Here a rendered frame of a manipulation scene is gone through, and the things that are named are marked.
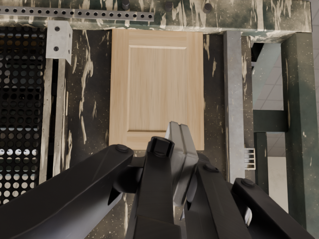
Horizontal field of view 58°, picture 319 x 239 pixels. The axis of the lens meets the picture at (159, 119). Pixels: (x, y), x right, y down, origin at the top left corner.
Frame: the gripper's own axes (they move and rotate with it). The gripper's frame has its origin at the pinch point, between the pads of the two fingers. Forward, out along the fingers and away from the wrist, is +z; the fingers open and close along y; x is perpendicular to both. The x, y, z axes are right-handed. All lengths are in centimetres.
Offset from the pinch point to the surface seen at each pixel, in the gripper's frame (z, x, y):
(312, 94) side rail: 80, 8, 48
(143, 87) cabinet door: 79, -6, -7
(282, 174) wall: 302, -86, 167
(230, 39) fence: 85, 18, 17
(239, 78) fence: 80, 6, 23
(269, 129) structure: 83, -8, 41
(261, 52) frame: 107, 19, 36
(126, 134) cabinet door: 73, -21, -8
